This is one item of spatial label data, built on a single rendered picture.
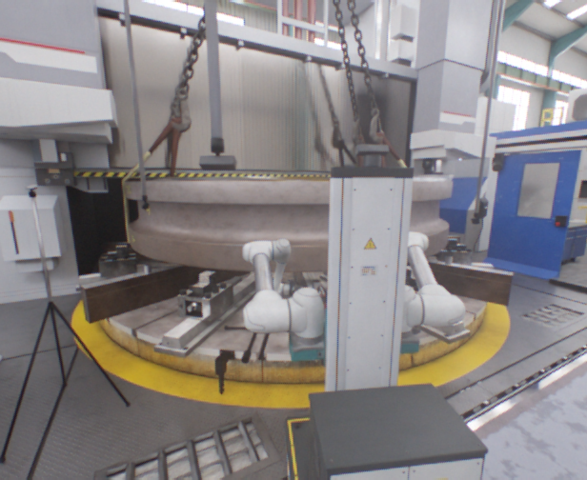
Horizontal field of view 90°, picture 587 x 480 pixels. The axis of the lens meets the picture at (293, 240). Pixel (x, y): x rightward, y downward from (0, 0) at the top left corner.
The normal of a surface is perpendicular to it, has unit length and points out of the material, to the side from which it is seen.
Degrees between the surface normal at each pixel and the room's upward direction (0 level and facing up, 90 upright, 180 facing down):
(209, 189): 90
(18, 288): 90
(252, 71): 90
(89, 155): 90
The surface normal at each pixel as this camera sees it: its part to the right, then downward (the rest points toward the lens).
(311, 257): 0.10, 0.19
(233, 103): 0.47, 0.17
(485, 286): -0.63, 0.15
